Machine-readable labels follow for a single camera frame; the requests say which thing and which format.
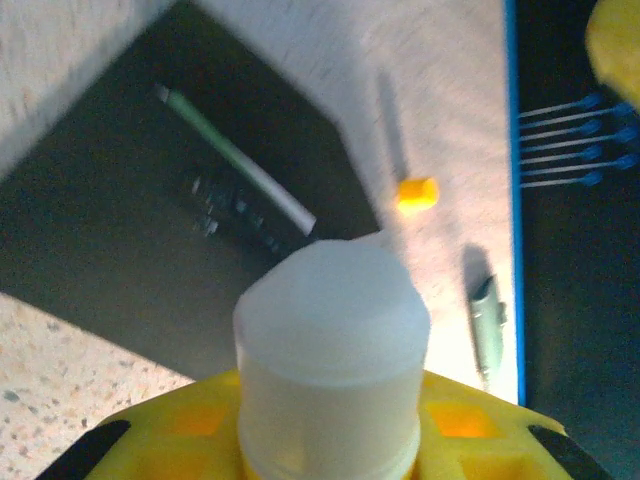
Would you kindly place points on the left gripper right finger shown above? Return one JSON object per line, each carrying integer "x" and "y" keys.
{"x": 490, "y": 445}

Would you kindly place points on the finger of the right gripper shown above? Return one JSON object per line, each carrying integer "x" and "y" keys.
{"x": 617, "y": 40}

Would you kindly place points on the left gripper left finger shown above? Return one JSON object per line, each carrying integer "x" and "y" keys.
{"x": 175, "y": 440}

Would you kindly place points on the yellow glue stick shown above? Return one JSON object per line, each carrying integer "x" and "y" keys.
{"x": 330, "y": 350}

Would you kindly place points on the black envelope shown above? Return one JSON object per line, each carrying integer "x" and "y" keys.
{"x": 125, "y": 225}

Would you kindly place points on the yellow glue stick cap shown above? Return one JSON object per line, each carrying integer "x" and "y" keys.
{"x": 417, "y": 196}

